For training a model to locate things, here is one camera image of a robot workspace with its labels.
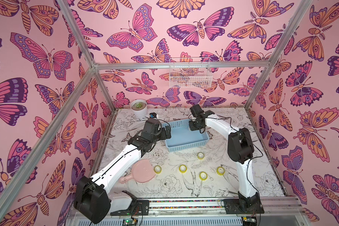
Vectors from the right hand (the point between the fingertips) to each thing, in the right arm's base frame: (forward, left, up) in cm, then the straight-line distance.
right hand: (190, 127), depth 100 cm
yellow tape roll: (-19, -7, -7) cm, 21 cm away
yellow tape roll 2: (-29, +21, -7) cm, 36 cm away
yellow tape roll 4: (-32, -7, -7) cm, 33 cm away
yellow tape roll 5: (-29, -18, -6) cm, 34 cm away
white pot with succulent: (+14, +38, +5) cm, 41 cm away
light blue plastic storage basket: (-3, +5, -10) cm, 12 cm away
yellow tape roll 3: (-28, +5, -6) cm, 29 cm away
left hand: (-12, +16, +15) cm, 25 cm away
